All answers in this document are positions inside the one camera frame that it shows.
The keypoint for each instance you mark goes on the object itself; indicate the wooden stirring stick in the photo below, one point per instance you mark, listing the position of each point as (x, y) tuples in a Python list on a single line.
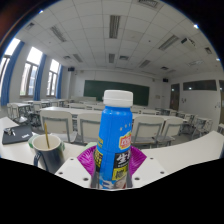
[(46, 133)]

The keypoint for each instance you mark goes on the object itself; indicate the black wall speaker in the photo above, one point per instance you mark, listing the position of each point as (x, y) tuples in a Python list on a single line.
[(165, 80), (71, 69)]

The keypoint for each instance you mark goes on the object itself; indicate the dark high wall window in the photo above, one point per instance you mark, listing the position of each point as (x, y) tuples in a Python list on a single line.
[(200, 85)]

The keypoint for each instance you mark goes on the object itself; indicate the group of ceiling light panels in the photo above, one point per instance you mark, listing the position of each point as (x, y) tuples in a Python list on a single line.
[(114, 26)]

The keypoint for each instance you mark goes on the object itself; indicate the ceiling projector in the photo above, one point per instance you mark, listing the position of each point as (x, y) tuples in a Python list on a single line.
[(187, 42)]

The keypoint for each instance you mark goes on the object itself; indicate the group of white classroom chairs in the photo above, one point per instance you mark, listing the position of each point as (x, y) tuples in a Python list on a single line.
[(148, 128)]

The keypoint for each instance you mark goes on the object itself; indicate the dark classroom door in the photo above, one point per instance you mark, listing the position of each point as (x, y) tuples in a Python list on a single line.
[(175, 96)]

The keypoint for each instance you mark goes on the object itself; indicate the dark blue mug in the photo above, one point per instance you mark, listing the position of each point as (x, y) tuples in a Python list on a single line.
[(53, 158)]

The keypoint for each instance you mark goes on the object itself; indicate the bright classroom window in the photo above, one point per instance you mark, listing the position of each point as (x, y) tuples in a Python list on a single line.
[(52, 80), (10, 50), (30, 71)]

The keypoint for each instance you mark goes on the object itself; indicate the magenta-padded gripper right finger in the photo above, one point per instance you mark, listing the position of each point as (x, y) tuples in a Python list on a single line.
[(151, 172)]

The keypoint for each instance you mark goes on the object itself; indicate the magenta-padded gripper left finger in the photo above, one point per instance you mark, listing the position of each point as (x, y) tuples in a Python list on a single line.
[(70, 172)]

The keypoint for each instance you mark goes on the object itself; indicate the group of white classroom desks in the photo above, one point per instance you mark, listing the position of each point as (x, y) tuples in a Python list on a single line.
[(63, 109)]

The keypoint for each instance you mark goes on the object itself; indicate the blue window curtain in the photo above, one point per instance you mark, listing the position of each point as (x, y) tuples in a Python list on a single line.
[(10, 76), (39, 78), (59, 83)]

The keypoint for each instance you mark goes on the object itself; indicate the black laptop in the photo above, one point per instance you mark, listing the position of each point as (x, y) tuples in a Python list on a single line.
[(18, 134)]

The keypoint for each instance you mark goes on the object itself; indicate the green and white case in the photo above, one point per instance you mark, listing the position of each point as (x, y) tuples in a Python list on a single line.
[(30, 141)]

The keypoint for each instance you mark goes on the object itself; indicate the blue drink bottle white cap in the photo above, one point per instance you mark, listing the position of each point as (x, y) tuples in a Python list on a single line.
[(113, 133)]

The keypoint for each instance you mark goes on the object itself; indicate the dark green blackboard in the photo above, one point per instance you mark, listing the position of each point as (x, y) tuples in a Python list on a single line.
[(96, 91)]

